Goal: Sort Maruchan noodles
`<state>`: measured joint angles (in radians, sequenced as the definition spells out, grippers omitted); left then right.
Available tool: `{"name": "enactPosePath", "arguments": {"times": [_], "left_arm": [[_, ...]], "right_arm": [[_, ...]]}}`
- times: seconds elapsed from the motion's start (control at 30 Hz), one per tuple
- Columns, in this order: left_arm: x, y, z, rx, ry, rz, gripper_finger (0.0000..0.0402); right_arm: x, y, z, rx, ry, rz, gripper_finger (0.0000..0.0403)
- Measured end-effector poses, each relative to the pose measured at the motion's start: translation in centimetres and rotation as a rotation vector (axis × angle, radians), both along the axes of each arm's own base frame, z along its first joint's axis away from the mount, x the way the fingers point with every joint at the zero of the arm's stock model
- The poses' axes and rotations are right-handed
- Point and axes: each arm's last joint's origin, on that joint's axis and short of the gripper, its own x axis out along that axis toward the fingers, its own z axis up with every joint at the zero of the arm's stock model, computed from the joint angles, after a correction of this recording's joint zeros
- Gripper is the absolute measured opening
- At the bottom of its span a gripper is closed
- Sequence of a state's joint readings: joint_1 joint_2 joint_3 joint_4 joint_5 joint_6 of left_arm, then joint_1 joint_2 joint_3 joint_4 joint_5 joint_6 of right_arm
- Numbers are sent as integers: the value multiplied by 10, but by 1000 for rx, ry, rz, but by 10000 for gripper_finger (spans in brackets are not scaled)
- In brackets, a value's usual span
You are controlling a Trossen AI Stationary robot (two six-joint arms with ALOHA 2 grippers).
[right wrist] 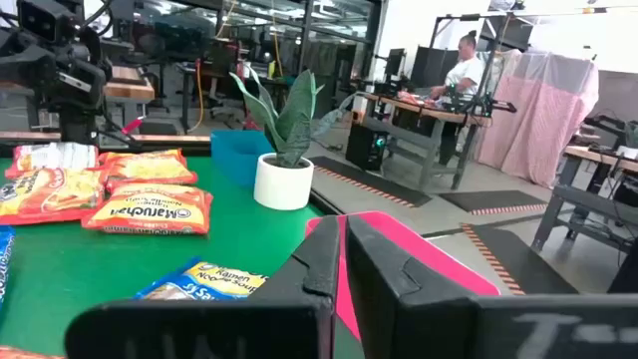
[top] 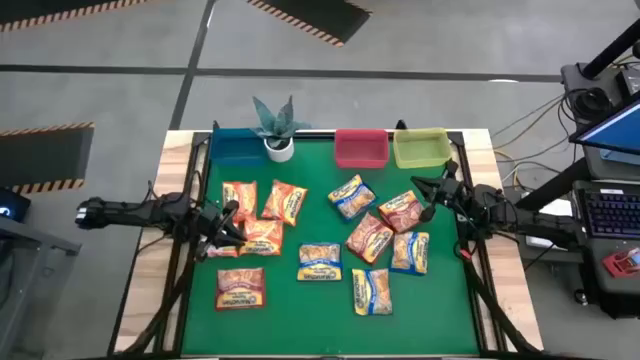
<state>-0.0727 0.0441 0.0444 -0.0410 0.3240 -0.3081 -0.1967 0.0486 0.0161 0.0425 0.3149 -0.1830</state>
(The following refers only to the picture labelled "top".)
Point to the black device blue light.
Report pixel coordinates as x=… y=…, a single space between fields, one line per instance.
x=12 y=205

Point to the blue plastic bin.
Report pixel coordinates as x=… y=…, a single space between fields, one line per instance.
x=235 y=150

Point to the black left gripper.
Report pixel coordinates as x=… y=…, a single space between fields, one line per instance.
x=212 y=225

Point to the green succulent plant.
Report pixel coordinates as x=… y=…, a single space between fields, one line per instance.
x=277 y=125

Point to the black stand pole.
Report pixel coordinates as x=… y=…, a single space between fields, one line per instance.
x=610 y=50

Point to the black caster wheel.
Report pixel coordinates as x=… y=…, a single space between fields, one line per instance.
x=580 y=297

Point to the black hazard-striped floor mat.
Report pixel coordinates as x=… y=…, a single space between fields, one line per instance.
x=40 y=155
x=50 y=10
x=320 y=15

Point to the blue-screen monitor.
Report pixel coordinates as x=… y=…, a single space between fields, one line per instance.
x=617 y=132

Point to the black diagonal stand leg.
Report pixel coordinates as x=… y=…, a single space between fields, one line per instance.
x=555 y=185

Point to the black keyboard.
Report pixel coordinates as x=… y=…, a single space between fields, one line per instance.
x=612 y=212

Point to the grey cart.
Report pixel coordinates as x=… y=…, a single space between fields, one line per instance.
x=30 y=280

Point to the orange Maruchan noodle pack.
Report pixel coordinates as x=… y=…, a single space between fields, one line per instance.
x=285 y=202
x=242 y=196
x=265 y=239

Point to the small red clip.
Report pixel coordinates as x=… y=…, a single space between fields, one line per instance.
x=465 y=254

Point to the green table mat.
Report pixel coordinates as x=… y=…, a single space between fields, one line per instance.
x=310 y=320

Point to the white plant pot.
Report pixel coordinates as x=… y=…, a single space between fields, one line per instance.
x=280 y=156

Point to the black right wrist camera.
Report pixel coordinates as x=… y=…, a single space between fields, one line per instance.
x=451 y=168

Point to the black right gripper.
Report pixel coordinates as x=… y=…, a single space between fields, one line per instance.
x=446 y=193

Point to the grey desk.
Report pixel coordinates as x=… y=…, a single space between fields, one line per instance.
x=595 y=260

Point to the black frame clamp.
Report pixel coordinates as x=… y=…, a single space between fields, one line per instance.
x=216 y=124
x=400 y=124

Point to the red plastic bin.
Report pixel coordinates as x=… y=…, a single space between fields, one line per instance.
x=361 y=150

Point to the black metal table frame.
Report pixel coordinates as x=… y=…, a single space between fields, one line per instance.
x=315 y=134

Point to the blue Maruchan noodle pack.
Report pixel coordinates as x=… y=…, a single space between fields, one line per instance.
x=320 y=261
x=410 y=252
x=372 y=291
x=352 y=196

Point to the white paper sheet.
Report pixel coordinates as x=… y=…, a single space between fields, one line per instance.
x=552 y=206

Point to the yellow-green plastic bin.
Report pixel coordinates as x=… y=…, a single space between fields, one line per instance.
x=421 y=150

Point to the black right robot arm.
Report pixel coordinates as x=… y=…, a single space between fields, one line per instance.
x=500 y=210

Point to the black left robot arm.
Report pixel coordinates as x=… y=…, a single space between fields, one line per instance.
x=125 y=212

